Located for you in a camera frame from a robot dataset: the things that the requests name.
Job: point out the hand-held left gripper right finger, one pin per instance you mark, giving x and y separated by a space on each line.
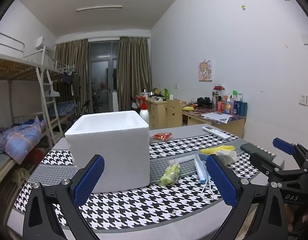
220 180

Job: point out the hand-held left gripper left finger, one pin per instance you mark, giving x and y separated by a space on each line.
90 180

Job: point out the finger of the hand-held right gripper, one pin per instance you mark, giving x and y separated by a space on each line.
283 145
265 163

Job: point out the blue face mask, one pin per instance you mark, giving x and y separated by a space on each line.
200 166

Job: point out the white tissue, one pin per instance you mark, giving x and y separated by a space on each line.
227 156

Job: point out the yellow cloth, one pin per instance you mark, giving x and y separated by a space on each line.
213 149

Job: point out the white foam box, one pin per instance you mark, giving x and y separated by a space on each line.
111 152

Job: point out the green yellow plastic bag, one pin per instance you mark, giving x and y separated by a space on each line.
170 173

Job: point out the person's right hand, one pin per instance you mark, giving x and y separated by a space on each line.
292 216

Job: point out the black phone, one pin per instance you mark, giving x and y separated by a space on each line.
256 148

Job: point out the white remote control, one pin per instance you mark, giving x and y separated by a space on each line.
216 132

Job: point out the desk with patterned cover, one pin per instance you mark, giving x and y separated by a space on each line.
233 125

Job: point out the red cloth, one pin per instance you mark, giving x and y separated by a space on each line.
36 156

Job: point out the houndstooth table mat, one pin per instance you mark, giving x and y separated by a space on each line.
144 205

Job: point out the printed paper sheets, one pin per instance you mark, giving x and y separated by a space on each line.
217 117

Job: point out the group of assorted bottles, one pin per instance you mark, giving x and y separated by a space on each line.
228 103

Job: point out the red snack packet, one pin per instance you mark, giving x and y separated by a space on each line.
162 136

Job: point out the white metal bunk bed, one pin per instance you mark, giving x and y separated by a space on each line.
66 110
16 67

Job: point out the blue checked bedding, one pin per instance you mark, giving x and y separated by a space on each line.
66 108

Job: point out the black headphones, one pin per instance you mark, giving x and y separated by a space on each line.
204 102

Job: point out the wooden chair with smiley face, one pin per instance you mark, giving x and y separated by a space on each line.
173 112

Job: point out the blue and orange quilt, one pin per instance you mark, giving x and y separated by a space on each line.
16 140

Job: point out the white bottle with red pump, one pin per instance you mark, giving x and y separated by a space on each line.
144 113

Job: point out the wooden drawer desk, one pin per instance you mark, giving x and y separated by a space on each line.
156 112

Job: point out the glass balcony door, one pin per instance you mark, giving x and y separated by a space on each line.
101 80

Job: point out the green bottle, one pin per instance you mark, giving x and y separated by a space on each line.
166 93

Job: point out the hanging dark clothes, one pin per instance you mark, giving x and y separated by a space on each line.
69 78

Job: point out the brown curtain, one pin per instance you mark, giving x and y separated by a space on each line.
134 75
71 62

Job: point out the white air conditioner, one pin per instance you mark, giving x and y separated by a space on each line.
42 43

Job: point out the ceiling tube light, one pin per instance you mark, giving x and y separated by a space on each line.
99 8

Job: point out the white wall box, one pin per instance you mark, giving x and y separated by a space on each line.
305 39

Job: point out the cartoon wall picture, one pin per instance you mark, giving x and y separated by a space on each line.
205 70

